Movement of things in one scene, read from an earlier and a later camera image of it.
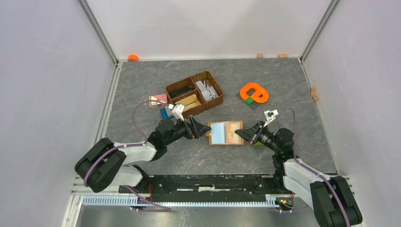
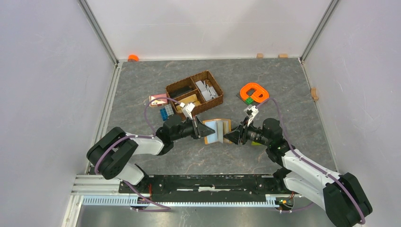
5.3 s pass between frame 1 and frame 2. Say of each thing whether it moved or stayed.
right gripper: moved
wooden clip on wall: stayed
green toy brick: stayed
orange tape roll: stayed
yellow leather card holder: moved
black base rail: stayed
